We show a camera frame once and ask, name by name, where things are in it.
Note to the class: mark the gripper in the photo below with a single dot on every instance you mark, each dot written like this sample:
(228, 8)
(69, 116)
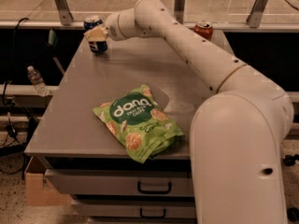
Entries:
(112, 28)

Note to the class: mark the blue pepsi can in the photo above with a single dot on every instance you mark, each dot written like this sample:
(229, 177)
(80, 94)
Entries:
(89, 23)

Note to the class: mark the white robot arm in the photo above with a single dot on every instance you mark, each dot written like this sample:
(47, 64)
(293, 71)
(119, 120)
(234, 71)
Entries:
(235, 134)

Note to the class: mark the green rice chip bag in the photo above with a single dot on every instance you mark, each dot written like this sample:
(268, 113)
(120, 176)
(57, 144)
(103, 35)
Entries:
(139, 124)

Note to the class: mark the red coca-cola can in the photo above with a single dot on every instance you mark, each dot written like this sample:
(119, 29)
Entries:
(204, 29)

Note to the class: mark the clear plastic water bottle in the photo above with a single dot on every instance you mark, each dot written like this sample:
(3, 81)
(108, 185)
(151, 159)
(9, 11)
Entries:
(37, 81)

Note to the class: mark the grey drawer cabinet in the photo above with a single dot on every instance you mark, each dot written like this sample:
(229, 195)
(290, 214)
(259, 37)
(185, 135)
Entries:
(70, 136)

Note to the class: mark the top grey drawer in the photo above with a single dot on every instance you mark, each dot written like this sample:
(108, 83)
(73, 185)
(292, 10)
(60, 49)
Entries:
(118, 183)

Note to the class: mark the grey drawer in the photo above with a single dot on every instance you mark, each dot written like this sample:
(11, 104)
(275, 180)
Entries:
(118, 183)
(130, 208)

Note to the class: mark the cardboard box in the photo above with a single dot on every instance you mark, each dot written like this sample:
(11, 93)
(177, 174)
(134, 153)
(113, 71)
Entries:
(38, 190)

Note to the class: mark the black caster wheel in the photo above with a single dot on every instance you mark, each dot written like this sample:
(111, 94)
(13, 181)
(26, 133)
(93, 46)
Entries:
(290, 160)
(293, 214)

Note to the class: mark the black caster wheel lower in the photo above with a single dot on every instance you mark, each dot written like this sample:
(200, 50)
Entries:
(293, 214)

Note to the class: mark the green handled tool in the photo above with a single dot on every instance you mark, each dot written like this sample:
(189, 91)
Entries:
(52, 45)

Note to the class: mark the left metal bracket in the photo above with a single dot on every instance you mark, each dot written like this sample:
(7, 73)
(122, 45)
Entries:
(65, 15)

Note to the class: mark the metal bracket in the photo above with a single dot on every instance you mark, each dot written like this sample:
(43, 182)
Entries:
(65, 15)
(255, 17)
(179, 8)

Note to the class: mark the middle metal bracket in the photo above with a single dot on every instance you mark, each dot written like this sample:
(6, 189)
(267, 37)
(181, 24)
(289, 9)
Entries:
(179, 8)

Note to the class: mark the right metal bracket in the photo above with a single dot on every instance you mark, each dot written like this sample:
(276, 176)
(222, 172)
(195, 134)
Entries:
(255, 17)

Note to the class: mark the black top drawer handle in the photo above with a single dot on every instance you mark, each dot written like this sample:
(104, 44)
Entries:
(165, 191)

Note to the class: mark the black drawer handle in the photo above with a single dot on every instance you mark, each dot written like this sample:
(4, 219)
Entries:
(151, 213)
(165, 191)

